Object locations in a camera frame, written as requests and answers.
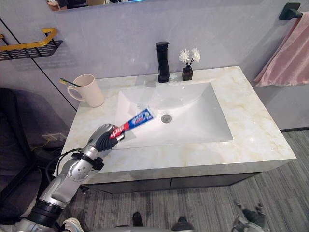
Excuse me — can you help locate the yellow cable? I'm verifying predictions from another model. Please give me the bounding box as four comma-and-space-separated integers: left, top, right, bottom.
31, 138, 53, 153

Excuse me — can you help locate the black towel bar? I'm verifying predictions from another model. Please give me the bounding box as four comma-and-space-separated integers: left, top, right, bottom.
278, 1, 304, 21

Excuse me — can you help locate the white power strip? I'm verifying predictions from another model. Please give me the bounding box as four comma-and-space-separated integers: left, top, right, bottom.
41, 132, 67, 143

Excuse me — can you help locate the pink towel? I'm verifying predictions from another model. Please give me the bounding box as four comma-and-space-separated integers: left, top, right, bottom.
253, 17, 309, 87

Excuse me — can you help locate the white sink basin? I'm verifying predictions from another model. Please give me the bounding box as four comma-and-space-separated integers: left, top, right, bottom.
112, 80, 234, 148

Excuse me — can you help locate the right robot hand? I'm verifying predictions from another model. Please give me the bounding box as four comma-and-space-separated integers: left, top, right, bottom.
232, 200, 267, 232

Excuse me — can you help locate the white reed flower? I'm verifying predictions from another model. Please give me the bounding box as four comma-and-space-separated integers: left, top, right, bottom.
178, 48, 191, 66
189, 47, 202, 66

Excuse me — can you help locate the dark vanity cabinet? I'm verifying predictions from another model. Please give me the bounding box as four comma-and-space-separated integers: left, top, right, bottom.
80, 172, 259, 195

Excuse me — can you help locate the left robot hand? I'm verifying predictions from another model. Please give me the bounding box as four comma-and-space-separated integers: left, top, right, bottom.
86, 123, 126, 151

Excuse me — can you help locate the white sneaker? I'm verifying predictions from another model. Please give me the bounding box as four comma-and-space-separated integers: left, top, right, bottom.
63, 217, 85, 232

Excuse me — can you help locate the black shelf with gold rail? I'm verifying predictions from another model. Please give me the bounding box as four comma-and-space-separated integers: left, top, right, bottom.
0, 27, 64, 61

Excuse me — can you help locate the wall mirror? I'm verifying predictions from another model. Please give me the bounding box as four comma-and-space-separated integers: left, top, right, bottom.
46, 0, 155, 12

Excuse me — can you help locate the red blue toothpaste tube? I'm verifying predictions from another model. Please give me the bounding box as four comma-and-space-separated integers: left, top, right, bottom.
109, 108, 155, 141

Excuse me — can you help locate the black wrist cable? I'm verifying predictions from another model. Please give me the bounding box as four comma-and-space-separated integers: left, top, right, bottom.
45, 149, 83, 186

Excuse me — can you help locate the dark square diffuser bottle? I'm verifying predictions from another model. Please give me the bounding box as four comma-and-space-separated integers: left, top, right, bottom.
182, 67, 195, 81

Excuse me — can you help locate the cream ceramic mug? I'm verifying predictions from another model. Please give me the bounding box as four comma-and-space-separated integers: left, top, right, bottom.
67, 73, 106, 108

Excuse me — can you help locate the toothbrush with green black handle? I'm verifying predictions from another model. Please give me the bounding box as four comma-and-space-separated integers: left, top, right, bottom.
59, 77, 81, 87

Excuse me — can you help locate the dark left robot foot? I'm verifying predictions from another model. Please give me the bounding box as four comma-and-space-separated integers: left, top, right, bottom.
132, 211, 143, 228

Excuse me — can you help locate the black square faucet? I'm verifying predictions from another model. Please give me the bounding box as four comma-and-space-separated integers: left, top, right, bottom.
155, 41, 171, 84

